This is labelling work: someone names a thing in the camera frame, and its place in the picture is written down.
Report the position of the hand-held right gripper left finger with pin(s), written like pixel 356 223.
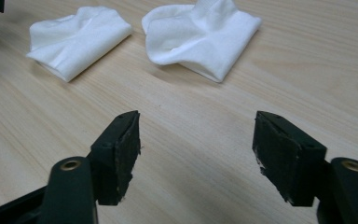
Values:
pixel 115 161

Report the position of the white sock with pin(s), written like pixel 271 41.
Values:
pixel 74 43
pixel 199 37

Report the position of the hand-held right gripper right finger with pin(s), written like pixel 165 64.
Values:
pixel 286 158

